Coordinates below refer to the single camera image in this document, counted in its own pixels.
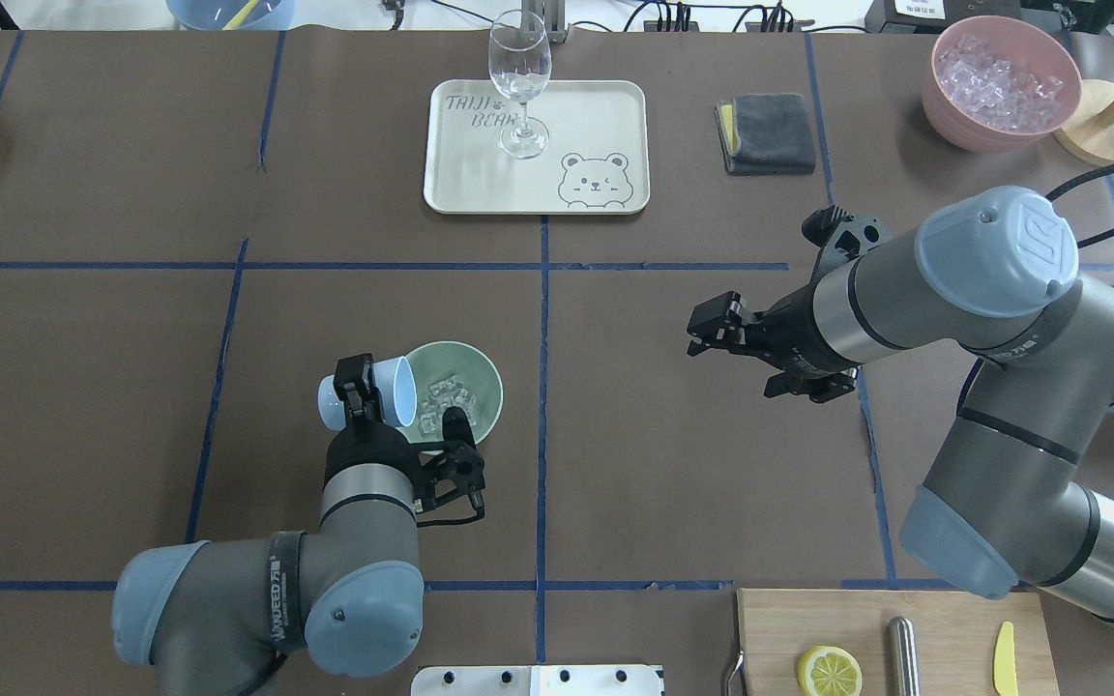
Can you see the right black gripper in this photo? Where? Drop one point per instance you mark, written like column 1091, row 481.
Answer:
column 789, row 317

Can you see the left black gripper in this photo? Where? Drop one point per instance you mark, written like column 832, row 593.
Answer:
column 361, row 451

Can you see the light blue cup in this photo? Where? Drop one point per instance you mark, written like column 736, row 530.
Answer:
column 381, row 391

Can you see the green bowl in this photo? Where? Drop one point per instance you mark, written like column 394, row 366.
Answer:
column 436, row 360

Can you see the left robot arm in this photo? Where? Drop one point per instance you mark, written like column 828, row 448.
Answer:
column 220, row 618

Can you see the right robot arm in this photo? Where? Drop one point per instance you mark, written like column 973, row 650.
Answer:
column 997, row 273

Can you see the clear ice cubes in bowl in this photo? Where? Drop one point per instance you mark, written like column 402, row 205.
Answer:
column 440, row 396

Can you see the pink bowl with ice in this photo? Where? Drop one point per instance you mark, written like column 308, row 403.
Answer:
column 995, row 84

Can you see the blue bowl with fork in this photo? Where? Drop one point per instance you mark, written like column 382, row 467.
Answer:
column 215, row 15

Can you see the grey folded cloth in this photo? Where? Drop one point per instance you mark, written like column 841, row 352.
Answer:
column 766, row 134

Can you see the steel muddler black tip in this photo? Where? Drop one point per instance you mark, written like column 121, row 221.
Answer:
column 903, row 640

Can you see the lemon half slice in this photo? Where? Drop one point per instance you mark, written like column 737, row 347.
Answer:
column 827, row 670

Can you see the bamboo cutting board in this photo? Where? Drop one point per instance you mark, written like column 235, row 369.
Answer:
column 955, row 638

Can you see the clear wine glass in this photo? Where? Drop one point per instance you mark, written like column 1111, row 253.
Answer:
column 520, row 65

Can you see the yellow plastic knife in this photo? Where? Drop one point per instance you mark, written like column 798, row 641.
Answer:
column 1005, row 677

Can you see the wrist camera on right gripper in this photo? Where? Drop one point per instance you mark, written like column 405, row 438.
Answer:
column 842, row 237

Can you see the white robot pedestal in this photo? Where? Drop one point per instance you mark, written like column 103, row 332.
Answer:
column 576, row 679

